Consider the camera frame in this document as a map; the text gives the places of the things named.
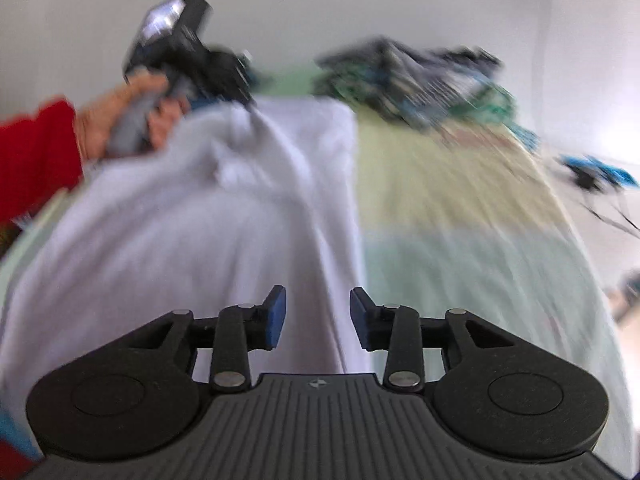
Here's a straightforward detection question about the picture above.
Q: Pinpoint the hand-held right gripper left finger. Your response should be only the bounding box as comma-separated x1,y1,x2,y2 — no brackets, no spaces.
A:
122,285,287,395

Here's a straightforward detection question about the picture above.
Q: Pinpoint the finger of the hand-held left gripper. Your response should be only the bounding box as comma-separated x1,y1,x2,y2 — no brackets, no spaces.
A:
219,49,274,112

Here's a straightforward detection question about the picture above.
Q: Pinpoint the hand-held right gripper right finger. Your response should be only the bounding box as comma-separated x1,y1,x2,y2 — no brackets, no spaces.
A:
349,287,516,395

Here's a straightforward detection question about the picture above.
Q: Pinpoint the white coat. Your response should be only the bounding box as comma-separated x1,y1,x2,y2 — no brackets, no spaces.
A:
0,96,368,401

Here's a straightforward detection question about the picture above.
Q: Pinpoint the person's left hand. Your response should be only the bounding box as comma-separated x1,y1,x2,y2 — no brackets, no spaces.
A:
74,72,192,162

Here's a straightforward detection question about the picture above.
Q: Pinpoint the yellow green printed bed sheet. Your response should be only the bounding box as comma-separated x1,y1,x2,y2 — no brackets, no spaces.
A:
0,67,636,461

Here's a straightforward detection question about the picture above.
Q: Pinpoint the blue plastic gadget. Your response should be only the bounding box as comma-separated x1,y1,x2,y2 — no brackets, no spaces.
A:
560,155,638,191

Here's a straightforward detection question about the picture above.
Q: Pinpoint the black power adapter with cable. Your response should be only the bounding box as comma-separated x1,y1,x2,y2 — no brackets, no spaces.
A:
572,167,640,238

